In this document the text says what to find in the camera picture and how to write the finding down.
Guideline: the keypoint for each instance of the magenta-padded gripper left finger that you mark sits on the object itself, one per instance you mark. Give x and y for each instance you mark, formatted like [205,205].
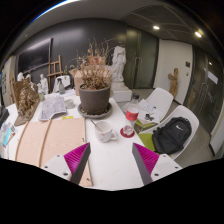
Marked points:
[53,165]

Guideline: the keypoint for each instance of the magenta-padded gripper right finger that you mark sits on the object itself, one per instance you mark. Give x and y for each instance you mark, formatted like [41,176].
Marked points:
[166,165]

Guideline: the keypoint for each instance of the clear red-labelled drink bottle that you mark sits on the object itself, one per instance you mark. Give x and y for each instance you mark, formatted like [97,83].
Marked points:
[132,113]

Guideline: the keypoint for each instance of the light wooden drawing board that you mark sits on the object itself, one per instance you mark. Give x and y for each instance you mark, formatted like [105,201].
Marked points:
[60,136]

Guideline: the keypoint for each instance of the black backpack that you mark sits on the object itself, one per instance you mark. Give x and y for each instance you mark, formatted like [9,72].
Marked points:
[171,135]

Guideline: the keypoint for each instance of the green seat cushion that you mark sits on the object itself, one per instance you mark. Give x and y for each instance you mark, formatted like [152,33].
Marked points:
[146,141]

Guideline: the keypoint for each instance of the green folder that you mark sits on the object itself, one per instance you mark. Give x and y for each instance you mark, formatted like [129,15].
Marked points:
[141,125]

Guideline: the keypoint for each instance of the flat round red coaster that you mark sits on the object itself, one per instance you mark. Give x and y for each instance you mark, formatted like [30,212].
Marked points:
[126,136]

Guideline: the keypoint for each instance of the small yellow tag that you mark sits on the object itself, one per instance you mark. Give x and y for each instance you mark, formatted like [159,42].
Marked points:
[67,117]

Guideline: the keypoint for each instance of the black key bunch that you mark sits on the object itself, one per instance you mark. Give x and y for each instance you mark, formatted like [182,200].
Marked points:
[149,117]

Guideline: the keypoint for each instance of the colourful book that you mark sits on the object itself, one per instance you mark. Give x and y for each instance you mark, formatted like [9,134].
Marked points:
[6,135]

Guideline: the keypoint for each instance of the clear bag of papers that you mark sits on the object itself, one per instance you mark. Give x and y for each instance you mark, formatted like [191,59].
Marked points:
[51,108]

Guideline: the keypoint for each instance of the white plastic chair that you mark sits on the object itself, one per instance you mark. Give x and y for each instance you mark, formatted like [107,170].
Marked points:
[161,98]
[67,81]
[186,111]

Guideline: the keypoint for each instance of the metal spoon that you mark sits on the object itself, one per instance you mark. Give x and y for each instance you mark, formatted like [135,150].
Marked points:
[96,125]

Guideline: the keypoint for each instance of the white cartoon-print mug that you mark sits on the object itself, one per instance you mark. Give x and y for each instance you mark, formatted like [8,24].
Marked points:
[105,134]

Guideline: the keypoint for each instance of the stack of papers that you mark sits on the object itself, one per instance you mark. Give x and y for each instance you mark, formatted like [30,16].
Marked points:
[146,107]

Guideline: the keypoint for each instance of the small grey bowl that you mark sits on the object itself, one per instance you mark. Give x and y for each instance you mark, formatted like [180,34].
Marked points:
[69,104]

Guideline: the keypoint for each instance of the golden brown carved sculpture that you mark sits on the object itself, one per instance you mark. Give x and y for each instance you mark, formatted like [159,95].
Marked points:
[28,101]

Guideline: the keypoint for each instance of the black desktop device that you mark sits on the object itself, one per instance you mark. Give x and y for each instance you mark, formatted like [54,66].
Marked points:
[3,116]

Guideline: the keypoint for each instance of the white green-labelled bottle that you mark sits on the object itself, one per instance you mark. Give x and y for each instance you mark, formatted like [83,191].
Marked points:
[41,96]

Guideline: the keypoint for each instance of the dried plant in grey pot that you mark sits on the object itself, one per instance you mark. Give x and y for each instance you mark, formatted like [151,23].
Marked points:
[95,100]

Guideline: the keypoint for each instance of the dark spray bottle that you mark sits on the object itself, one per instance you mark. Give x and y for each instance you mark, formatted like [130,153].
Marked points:
[61,87]

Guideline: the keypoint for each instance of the wooden figure sculpture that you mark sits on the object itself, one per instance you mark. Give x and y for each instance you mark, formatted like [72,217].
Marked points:
[173,83]

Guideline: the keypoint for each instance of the small white figurine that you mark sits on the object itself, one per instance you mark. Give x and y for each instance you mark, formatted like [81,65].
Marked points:
[43,83]

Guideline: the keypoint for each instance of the brown cardboard box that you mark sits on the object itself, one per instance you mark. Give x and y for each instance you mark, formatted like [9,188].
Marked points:
[77,83]

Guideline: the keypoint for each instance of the wooden easel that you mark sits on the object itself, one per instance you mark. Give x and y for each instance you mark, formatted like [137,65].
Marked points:
[55,72]

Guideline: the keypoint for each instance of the white plaster bust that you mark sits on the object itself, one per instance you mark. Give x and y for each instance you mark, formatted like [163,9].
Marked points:
[20,76]

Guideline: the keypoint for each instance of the white cabinet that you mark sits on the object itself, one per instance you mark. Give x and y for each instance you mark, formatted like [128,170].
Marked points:
[8,80]

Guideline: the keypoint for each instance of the dark double door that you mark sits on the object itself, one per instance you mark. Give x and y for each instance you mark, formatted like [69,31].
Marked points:
[143,60]

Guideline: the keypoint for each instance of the white plaster statue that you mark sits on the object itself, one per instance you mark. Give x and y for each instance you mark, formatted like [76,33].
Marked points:
[119,63]

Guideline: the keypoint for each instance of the round recessed ceiling light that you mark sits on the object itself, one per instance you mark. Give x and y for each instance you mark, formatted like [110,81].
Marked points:
[156,27]
[198,34]

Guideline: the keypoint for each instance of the long ceiling light strip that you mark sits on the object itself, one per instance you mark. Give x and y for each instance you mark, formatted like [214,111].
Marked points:
[56,7]

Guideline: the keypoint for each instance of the white pedestal block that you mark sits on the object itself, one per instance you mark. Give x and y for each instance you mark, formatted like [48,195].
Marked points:
[121,95]

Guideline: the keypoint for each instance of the black wall switch panel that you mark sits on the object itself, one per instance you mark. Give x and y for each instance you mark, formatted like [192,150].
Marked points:
[188,64]

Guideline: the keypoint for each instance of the black wall screen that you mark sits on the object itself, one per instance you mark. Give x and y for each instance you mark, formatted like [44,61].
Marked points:
[35,55]

